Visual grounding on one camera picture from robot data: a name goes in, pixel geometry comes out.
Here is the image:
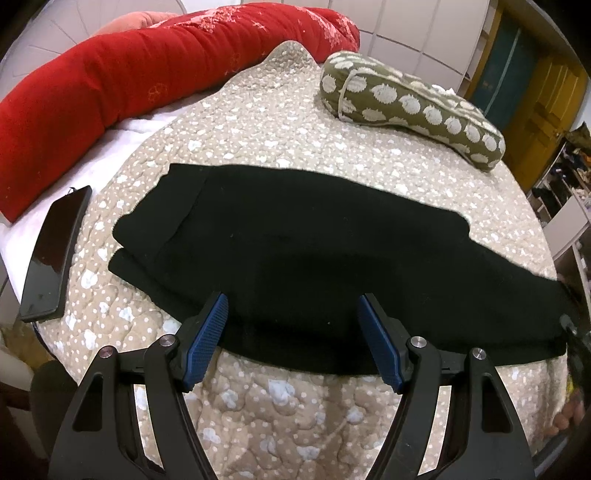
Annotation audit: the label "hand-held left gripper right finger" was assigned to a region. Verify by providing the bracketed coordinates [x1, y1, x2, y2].
[358, 294, 536, 480]

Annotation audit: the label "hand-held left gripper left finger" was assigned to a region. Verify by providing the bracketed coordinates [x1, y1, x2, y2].
[48, 292, 229, 480]

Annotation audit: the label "black pants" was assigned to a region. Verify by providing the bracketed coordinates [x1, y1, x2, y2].
[108, 162, 578, 377]

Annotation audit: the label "person's right hand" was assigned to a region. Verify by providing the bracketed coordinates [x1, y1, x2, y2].
[547, 394, 583, 439]

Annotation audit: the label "white cluttered shelf unit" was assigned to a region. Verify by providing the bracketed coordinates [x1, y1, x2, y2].
[531, 124, 591, 305]

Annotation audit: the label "black smartphone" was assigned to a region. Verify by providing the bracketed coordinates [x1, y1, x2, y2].
[18, 185, 93, 323]

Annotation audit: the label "dark rounded object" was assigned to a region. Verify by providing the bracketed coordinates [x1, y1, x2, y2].
[0, 360, 79, 480]

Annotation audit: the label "white bed sheet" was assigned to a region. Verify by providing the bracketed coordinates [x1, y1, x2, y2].
[0, 108, 178, 296]

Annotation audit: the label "beige dotted quilted blanket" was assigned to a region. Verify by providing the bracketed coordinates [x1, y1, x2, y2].
[34, 41, 578, 480]

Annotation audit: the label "yellow wooden door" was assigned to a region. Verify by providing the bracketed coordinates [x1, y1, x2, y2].
[501, 55, 583, 195]

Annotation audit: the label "green pillow with white print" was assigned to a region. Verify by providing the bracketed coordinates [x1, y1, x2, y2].
[320, 52, 507, 173]

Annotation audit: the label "red floral quilt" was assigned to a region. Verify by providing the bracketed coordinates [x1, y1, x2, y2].
[0, 2, 361, 224]

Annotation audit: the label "teal door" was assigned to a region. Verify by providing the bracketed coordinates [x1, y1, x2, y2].
[468, 9, 539, 114]

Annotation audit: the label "white wardrobe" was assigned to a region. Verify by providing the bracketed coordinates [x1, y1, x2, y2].
[358, 0, 502, 93]

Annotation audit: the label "pink pillow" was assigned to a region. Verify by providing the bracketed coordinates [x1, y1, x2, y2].
[99, 10, 181, 35]

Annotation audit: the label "white round fan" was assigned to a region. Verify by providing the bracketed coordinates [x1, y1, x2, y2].
[4, 0, 190, 77]

